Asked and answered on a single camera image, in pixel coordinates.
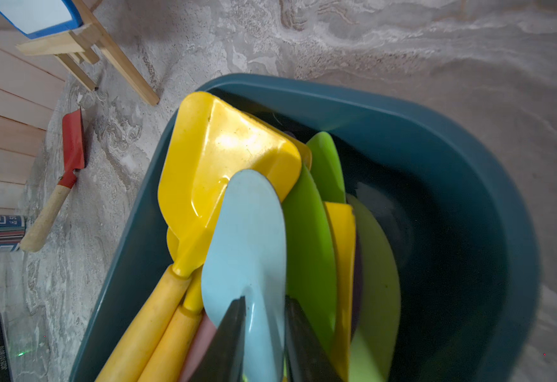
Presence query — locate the purple trowel with pink handle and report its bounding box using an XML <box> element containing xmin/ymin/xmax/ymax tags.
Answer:
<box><xmin>178</xmin><ymin>312</ymin><xmax>216</xmax><ymax>382</ymax></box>

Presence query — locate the green trowel with yellow handle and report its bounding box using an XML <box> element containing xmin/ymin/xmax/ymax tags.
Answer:
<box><xmin>307</xmin><ymin>131</ymin><xmax>346</xmax><ymax>204</ymax></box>

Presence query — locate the green trowel with wooden handle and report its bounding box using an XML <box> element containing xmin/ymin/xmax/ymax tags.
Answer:
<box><xmin>282</xmin><ymin>166</ymin><xmax>337</xmax><ymax>352</ymax></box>

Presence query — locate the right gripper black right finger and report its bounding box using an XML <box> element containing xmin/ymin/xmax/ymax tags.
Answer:
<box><xmin>285</xmin><ymin>295</ymin><xmax>342</xmax><ymax>381</ymax></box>

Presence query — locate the grey blue trowel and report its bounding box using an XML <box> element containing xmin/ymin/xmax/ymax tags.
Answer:
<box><xmin>201</xmin><ymin>170</ymin><xmax>286</xmax><ymax>381</ymax></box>

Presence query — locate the light green shovel wooden handle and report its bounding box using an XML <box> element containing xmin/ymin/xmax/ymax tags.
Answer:
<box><xmin>346</xmin><ymin>194</ymin><xmax>401</xmax><ymax>381</ymax></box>

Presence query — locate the wooden easel stand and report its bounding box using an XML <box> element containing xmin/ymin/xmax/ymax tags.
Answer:
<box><xmin>16</xmin><ymin>1</ymin><xmax>160</xmax><ymax>106</ymax></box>

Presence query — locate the red shovel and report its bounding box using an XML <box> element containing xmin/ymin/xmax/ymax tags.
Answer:
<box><xmin>20</xmin><ymin>108</ymin><xmax>85</xmax><ymax>252</ymax></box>

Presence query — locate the yellow plastic scoop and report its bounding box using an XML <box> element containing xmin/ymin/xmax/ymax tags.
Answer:
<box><xmin>97</xmin><ymin>92</ymin><xmax>298</xmax><ymax>381</ymax></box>
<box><xmin>166</xmin><ymin>229</ymin><xmax>179</xmax><ymax>260</ymax></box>
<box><xmin>139</xmin><ymin>132</ymin><xmax>313</xmax><ymax>381</ymax></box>

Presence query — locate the yellow shovel with wooden handle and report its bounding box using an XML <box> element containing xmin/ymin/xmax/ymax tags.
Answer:
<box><xmin>325</xmin><ymin>202</ymin><xmax>356</xmax><ymax>381</ymax></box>

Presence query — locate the blue framed whiteboard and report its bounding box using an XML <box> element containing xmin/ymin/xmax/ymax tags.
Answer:
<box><xmin>0</xmin><ymin>0</ymin><xmax>84</xmax><ymax>39</ymax></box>

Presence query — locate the purple shovel with pink handle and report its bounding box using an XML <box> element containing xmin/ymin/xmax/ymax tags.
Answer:
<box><xmin>351</xmin><ymin>238</ymin><xmax>363</xmax><ymax>337</ymax></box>

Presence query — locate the teal plastic storage box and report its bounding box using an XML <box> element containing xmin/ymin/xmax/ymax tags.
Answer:
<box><xmin>69</xmin><ymin>74</ymin><xmax>540</xmax><ymax>381</ymax></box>

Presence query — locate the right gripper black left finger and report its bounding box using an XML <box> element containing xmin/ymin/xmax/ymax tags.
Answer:
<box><xmin>189</xmin><ymin>296</ymin><xmax>247</xmax><ymax>382</ymax></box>

